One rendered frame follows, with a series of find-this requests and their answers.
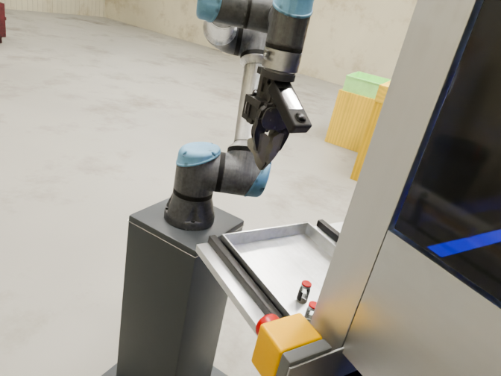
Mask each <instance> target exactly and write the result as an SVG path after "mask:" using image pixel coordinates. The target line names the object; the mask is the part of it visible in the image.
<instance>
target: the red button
mask: <svg viewBox="0 0 501 376"><path fill-rule="evenodd" d="M276 319H279V317H278V316H277V315H274V314H271V313H270V314H267V315H265V316H263V317H262V318H261V319H260V320H259V321H258V322H257V324H256V334H257V336H258V333H259V329H260V325H261V324H263V323H266V322H270V321H274V320H276Z"/></svg>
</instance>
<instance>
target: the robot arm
mask: <svg viewBox="0 0 501 376"><path fill-rule="evenodd" d="M313 3H314V0H198V1H197V8H196V16H197V17H198V18H199V19H202V20H204V26H203V29H204V36H205V37H206V39H207V40H208V42H209V43H210V44H211V45H213V46H214V47H216V48H217V49H219V50H220V51H222V52H225V53H227V54H232V55H235V56H240V63H241V65H242V66H243V67H244V72H243V77H242V87H241V93H240V99H239V109H238V115H237V120H236V131H235V136H234V142H233V144H231V145H229V146H228V148H227V153H226V152H221V149H220V147H219V146H218V145H216V144H212V143H211V142H190V143H187V144H185V145H183V146H182V147H181V148H180V149H179V152H178V156H177V160H176V170H175V176H174V188H173V193H172V194H171V197H170V199H169V200H168V202H167V204H166V207H165V210H164V219H165V220H166V221H167V222H168V223H169V224H170V225H172V226H174V227H176V228H179V229H182V230H186V231H201V230H204V229H207V228H209V227H211V226H212V224H213V223H214V219H215V211H214V207H213V202H212V194H213V192H222V193H227V194H233V195H243V196H244V197H246V196H249V197H259V196H261V194H262V193H263V191H264V189H265V187H266V184H267V182H268V178H269V175H270V171H271V161H272V160H273V159H274V158H275V157H276V156H277V154H278V152H279V151H280V150H281V149H282V147H283V146H284V144H285V142H286V140H287V139H288V137H289V134H296V133H306V132H307V131H308V130H309V129H310V128H311V127H312V123H311V122H310V120H309V117H308V116H307V114H306V112H305V110H304V109H303V106H302V104H301V103H300V100H299V98H298V97H297V94H296V92H295V91H294V88H293V86H292V84H291V83H290V82H294V80H295V76H296V73H298V69H299V65H300V60H301V56H302V51H303V46H304V43H305V39H306V33H307V30H308V27H309V21H310V17H311V15H312V12H313V9H312V7H313ZM265 132H269V133H268V135H267V134H265Z"/></svg>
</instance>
